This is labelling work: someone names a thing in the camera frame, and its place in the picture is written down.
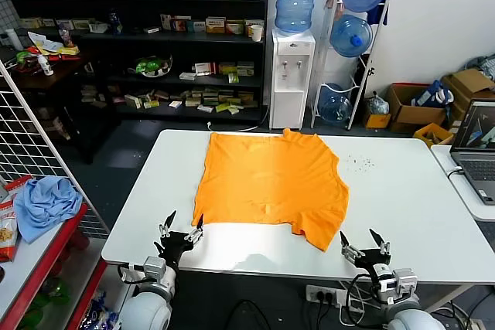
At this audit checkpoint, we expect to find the small white plastic bottle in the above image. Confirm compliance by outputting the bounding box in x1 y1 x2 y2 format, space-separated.
37 54 54 77

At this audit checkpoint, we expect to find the green plastic bottle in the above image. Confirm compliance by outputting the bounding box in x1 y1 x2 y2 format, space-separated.
38 279 73 308

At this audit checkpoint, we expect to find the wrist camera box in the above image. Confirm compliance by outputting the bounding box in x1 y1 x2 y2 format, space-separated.
378 267 418 304
142 255 167 280

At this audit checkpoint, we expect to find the red white snack bag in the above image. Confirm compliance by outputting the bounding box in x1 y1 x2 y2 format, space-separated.
0 175 34 262

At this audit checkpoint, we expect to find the orange white medicine box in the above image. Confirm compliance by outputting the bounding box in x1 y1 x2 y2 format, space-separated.
205 16 227 34

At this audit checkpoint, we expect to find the upright blue water jug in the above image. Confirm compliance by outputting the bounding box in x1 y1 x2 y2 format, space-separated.
274 0 319 35

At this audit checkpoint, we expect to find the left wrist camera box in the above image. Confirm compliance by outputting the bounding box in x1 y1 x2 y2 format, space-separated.
142 255 167 280

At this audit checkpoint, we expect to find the small white side table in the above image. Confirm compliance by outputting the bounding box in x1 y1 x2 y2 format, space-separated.
430 144 495 223

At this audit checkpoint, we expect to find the white floor power cable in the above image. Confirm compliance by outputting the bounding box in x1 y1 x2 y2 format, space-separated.
207 105 271 132

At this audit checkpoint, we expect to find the light blue crumpled cloth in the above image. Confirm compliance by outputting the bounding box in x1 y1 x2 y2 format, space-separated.
13 175 84 245

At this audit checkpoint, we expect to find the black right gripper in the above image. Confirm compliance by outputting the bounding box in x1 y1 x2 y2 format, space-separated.
339 228 391 275

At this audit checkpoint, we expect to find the black floor cable loop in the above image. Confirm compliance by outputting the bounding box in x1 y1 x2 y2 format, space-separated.
222 298 271 330

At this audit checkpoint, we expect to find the dark wooden table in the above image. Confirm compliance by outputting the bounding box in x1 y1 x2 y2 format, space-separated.
0 47 121 165

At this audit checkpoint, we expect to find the grey open laptop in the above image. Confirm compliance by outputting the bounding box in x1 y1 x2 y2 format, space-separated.
450 100 495 206

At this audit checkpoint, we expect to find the white power strip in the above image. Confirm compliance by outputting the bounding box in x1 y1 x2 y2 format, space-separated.
306 284 351 308

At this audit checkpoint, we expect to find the white water dispenser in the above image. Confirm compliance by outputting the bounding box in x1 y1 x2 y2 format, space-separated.
269 28 316 131

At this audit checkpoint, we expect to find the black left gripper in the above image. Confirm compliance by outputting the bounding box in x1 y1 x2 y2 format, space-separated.
153 210 205 269

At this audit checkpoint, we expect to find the white cylinder container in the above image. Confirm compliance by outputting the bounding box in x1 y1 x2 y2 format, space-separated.
5 28 24 51

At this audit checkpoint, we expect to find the white wire grid panel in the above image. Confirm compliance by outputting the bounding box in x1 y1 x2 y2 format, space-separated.
0 60 111 238

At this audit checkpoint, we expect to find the stacked brown cardboard box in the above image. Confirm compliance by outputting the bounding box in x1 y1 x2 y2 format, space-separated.
442 68 495 130

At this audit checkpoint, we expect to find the dark blue bottle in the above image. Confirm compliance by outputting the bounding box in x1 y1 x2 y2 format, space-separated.
108 8 124 35

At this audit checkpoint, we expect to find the black shelf unit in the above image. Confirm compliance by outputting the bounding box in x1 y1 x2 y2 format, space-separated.
0 0 271 122

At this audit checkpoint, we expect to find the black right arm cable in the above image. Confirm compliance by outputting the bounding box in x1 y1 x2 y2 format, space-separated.
346 274 382 325

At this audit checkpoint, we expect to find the open brown cardboard box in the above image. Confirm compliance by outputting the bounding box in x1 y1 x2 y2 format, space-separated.
385 82 448 134

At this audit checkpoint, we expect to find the grey plastic bag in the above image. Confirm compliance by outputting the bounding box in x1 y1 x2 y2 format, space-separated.
366 91 390 116

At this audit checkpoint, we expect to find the pink drink bottle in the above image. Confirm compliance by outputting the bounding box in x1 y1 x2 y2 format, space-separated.
57 23 75 48

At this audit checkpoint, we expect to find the orange t-shirt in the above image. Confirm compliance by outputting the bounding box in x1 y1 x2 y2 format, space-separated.
191 128 350 251

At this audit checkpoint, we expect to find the grey blue clothes pile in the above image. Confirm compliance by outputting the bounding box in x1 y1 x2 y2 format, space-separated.
462 53 495 80

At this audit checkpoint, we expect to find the red and white cart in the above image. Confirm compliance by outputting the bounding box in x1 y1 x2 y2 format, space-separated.
0 175 109 330

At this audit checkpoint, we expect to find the empty blue water jug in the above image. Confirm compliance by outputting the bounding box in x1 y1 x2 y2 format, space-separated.
319 83 353 126

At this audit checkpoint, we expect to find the white metal jug rack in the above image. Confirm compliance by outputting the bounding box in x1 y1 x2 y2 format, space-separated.
310 0 391 131

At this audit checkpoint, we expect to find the blue snack packet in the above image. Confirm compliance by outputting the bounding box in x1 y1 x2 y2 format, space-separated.
79 290 119 330

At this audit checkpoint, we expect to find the blue shopping bag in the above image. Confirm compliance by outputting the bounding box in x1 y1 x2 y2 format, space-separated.
411 80 455 108

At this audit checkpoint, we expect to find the pile of papers and packets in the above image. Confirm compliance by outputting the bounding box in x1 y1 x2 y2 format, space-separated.
26 31 80 56

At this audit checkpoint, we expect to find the bowl with green bag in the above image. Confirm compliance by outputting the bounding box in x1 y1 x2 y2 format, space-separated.
128 55 173 78

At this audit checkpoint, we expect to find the yellow plastic bin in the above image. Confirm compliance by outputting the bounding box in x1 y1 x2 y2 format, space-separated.
412 122 455 148

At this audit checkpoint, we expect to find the large white table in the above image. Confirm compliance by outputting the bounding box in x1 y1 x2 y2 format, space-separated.
101 128 495 295

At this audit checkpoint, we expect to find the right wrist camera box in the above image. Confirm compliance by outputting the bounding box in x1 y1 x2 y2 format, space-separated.
378 267 418 304

